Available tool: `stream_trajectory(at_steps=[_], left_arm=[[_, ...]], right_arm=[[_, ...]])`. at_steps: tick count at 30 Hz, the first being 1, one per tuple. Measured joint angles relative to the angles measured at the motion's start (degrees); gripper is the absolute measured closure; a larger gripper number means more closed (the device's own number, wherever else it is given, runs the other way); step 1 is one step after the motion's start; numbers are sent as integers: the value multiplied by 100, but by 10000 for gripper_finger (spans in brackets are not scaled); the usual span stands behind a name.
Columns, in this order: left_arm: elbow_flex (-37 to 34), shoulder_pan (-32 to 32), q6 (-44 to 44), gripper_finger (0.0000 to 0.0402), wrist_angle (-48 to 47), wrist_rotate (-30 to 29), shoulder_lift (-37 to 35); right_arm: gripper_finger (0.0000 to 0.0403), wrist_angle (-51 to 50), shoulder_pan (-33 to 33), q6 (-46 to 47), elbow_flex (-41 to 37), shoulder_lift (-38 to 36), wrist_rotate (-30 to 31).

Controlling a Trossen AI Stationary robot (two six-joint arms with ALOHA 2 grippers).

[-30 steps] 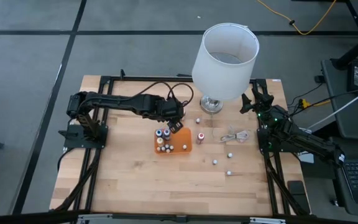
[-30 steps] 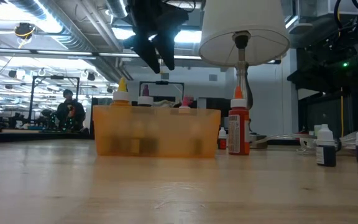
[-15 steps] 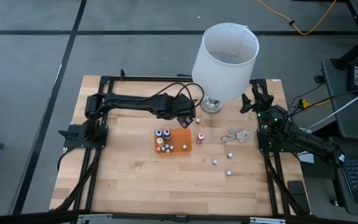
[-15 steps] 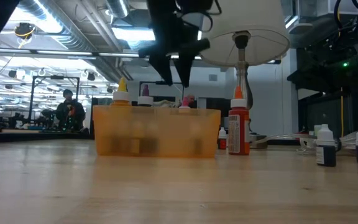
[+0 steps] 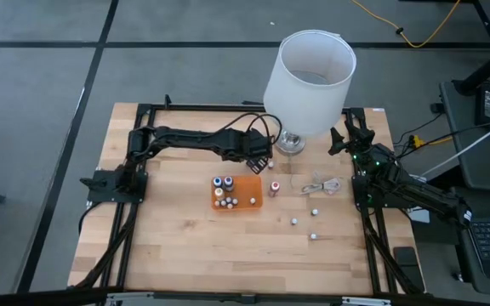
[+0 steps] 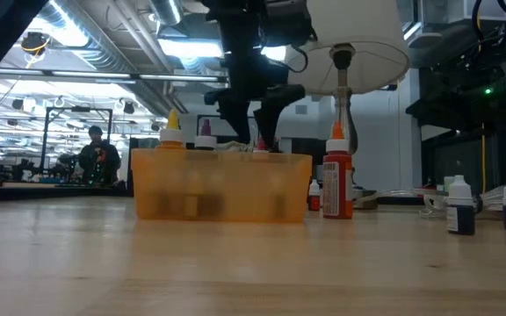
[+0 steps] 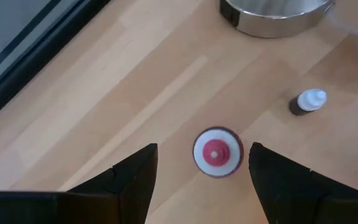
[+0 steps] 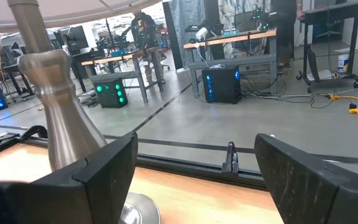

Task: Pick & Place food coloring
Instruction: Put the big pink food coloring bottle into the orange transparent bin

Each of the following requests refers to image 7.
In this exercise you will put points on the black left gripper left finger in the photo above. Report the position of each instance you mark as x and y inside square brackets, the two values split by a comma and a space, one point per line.
[129, 186]

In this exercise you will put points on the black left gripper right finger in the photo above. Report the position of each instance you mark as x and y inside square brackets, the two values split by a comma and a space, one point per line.
[291, 193]

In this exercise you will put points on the pink-tipped tall dye bottle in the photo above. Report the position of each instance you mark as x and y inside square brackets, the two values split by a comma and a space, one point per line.
[217, 154]

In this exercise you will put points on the small dark white-capped dye bottle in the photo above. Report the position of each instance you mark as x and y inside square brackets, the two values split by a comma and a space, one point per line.
[311, 99]

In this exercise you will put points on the white shade silver table lamp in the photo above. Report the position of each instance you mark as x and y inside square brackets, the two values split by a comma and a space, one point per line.
[275, 21]

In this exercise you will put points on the black aluminium table frame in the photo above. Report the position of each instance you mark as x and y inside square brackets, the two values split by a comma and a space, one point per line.
[42, 54]

